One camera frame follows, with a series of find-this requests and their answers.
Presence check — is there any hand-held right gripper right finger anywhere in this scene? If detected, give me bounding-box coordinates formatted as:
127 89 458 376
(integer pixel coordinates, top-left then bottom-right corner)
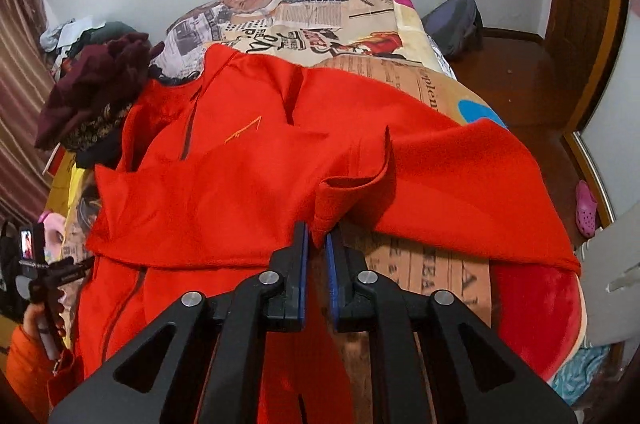
325 225 582 424

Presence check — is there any red plush blanket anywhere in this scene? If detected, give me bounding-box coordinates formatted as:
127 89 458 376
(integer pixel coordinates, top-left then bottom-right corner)
491 260 587 382

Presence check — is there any dark patterned cloth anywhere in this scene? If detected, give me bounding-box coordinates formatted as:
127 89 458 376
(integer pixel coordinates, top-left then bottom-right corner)
62 102 135 155

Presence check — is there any maroon knitted garment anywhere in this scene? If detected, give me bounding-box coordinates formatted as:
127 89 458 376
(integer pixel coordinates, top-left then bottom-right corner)
34 33 165 151

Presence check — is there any metal framed mirror panel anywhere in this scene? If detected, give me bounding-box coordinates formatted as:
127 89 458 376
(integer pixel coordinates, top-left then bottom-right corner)
562 0 640 227

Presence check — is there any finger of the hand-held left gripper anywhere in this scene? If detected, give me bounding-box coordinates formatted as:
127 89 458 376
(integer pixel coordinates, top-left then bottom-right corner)
47 255 96 286

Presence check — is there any person's left hand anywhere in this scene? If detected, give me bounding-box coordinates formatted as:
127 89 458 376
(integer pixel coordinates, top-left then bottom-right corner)
22 288 67 341

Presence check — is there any red jacket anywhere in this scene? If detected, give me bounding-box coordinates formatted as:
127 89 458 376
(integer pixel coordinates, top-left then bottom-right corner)
75 43 582 424

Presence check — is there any teal patterned cloth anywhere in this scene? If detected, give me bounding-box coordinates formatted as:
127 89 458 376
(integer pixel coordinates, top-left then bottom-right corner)
549 344 627 406

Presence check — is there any white crumpled cloth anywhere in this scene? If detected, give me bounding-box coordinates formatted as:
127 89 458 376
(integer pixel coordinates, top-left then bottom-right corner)
40 18 92 66

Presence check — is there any white cabinet door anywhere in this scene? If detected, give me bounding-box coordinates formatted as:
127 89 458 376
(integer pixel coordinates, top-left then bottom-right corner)
575 199 640 350

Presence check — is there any brown striped curtain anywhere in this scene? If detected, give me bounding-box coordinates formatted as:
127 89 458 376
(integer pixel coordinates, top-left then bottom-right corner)
0 0 56 225

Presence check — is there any dark grey backpack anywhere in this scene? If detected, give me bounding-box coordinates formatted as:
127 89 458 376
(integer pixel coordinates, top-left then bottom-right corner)
421 0 485 61

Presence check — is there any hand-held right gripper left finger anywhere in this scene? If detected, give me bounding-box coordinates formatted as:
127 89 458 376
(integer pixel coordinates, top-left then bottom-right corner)
47 221 311 424

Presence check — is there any dark green cloth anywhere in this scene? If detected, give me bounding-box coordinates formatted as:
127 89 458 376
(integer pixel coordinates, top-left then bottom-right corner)
67 21 140 55

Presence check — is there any person's left forearm orange sleeve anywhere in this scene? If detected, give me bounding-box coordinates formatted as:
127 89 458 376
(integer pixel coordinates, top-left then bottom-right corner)
5 324 58 423

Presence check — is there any brown wooden door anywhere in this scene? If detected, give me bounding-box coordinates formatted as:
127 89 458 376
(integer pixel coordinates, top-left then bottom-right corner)
542 0 632 132

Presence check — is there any newspaper printed blanket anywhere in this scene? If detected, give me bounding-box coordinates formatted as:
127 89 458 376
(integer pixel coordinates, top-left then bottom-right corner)
42 0 511 424

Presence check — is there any pink clog shoe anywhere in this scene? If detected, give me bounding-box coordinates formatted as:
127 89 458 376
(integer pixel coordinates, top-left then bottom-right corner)
574 179 599 238

